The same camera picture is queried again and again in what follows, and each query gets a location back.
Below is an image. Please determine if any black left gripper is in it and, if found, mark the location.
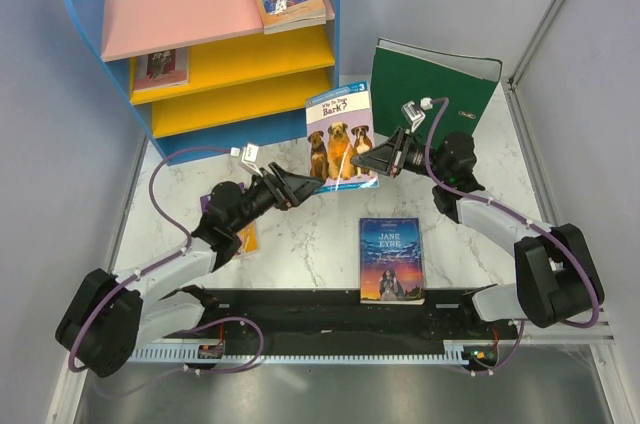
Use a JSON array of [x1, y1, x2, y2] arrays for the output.
[[230, 162, 325, 234]]

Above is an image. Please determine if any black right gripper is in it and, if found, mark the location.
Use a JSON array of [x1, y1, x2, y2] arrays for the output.
[[351, 126, 448, 182]]

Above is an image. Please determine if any dogs Bark picture book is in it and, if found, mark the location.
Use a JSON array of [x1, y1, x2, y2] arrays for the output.
[[305, 81, 379, 194]]

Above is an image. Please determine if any Roald Dahl Charlie book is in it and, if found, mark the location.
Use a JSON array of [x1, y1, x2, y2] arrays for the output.
[[199, 182, 259, 257]]

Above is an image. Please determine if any Jane Eyre blue book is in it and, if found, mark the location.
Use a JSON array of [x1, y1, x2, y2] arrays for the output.
[[359, 217, 425, 305]]

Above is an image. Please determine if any red 13-Storey Treehouse book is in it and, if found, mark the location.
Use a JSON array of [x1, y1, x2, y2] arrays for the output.
[[263, 13, 335, 35]]

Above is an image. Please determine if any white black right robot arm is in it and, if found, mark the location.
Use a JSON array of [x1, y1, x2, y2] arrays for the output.
[[352, 128, 604, 338]]

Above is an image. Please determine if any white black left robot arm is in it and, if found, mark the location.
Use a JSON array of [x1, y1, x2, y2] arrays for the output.
[[55, 163, 324, 378]]

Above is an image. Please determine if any green lever arch file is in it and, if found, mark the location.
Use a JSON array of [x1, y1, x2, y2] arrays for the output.
[[370, 38, 502, 147]]

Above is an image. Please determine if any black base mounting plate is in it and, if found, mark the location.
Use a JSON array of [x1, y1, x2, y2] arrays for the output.
[[165, 285, 518, 356]]

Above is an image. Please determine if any blue yellow pink bookshelf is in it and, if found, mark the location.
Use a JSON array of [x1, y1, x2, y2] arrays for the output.
[[63, 0, 340, 162]]

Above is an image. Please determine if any pink book on shelf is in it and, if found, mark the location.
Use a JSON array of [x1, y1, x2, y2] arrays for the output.
[[133, 47, 189, 92]]

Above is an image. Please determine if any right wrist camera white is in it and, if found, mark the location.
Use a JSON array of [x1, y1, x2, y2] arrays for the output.
[[401, 97, 433, 133]]

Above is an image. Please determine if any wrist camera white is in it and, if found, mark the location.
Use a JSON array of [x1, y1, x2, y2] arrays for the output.
[[401, 97, 433, 133], [230, 143, 262, 176]]

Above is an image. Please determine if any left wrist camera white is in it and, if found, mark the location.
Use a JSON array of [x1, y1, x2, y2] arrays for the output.
[[230, 143, 262, 176]]

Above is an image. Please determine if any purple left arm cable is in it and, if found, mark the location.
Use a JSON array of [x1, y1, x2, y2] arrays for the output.
[[67, 146, 266, 398]]

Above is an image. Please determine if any light blue cable duct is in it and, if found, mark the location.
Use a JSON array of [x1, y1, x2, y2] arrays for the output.
[[128, 339, 469, 366]]

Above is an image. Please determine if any aluminium frame rail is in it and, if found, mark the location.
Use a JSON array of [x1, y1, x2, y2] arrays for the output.
[[506, 0, 569, 90]]

